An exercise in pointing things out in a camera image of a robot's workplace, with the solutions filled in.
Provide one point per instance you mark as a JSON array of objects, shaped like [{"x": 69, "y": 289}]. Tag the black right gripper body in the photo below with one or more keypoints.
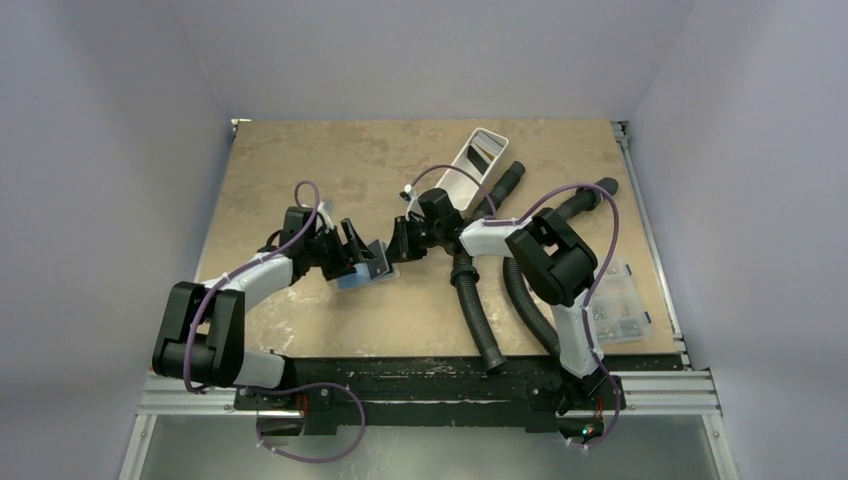
[{"x": 411, "y": 234}]

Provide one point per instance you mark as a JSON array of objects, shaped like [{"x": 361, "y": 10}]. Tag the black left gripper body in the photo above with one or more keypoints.
[{"x": 327, "y": 251}]

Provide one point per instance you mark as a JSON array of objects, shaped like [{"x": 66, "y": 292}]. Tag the beige leather card holder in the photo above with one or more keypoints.
[{"x": 360, "y": 278}]

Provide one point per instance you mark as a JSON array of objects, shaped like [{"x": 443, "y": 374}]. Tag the black credit card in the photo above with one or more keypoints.
[{"x": 378, "y": 267}]

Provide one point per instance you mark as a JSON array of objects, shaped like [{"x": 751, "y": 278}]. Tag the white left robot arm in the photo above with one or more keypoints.
[{"x": 201, "y": 339}]

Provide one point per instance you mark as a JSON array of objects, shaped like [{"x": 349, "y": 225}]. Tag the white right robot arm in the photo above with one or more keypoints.
[{"x": 550, "y": 273}]

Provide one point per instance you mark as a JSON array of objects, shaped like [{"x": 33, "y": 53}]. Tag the white plastic card bin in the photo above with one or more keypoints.
[{"x": 465, "y": 186}]

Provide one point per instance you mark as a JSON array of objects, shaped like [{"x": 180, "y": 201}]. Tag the stack of cards in bin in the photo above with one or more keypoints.
[{"x": 482, "y": 151}]

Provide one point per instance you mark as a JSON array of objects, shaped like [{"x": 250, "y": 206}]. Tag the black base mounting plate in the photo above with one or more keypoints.
[{"x": 528, "y": 392}]

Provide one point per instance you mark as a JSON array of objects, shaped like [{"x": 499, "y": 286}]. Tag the clear plastic screw organizer box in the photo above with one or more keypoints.
[{"x": 617, "y": 309}]

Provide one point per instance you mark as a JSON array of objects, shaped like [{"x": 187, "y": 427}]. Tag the aluminium frame rail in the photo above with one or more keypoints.
[{"x": 685, "y": 391}]

